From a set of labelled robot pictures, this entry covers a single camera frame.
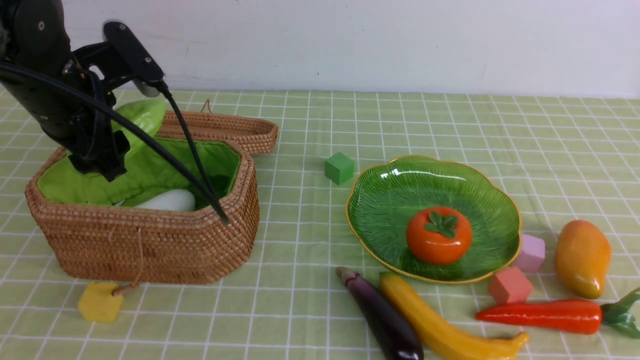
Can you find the yellow toy banana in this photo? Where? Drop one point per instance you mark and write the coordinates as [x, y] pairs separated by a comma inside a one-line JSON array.
[[444, 339]]

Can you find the orange toy carrot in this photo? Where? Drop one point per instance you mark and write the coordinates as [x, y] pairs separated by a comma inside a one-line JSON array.
[[572, 315]]

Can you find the salmon foam cube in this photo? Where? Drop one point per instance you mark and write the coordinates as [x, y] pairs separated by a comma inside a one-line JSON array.
[[509, 286]]

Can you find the green toy bitter gourd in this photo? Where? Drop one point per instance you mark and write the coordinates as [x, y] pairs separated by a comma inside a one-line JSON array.
[[147, 114]]

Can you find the woven rattan basket lid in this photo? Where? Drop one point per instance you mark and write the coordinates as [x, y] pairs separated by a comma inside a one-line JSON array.
[[253, 135]]

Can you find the yellow orange toy mango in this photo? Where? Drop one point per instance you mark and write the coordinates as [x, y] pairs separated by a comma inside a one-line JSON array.
[[582, 259]]

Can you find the green fabric basket liner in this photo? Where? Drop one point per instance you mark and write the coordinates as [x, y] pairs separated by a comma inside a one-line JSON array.
[[147, 175]]

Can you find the white toy radish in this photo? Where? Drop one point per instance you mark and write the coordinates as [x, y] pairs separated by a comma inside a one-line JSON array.
[[187, 199]]

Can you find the purple toy eggplant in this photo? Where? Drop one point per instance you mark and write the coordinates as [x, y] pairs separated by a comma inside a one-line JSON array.
[[393, 333]]

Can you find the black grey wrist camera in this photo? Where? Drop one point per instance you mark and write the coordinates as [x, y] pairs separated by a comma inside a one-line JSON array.
[[122, 58]]

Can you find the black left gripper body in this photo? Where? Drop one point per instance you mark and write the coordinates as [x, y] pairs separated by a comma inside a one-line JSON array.
[[95, 146]]

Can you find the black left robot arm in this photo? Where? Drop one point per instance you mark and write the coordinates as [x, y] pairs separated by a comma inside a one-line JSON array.
[[34, 37]]

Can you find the pink foam cube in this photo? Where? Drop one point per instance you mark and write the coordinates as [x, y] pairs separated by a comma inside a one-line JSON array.
[[532, 254]]

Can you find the green glass leaf plate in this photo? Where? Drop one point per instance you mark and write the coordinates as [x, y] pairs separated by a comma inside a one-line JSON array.
[[385, 197]]

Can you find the green foam cube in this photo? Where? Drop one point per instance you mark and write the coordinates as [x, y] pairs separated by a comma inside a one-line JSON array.
[[339, 168]]

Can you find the yellow foam cube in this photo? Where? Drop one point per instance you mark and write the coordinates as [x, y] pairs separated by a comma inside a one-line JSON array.
[[98, 302]]

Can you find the orange toy persimmon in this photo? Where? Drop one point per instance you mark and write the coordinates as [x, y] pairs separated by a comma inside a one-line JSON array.
[[439, 235]]

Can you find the woven rattan basket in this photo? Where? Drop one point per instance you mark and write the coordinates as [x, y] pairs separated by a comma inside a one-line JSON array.
[[119, 243]]

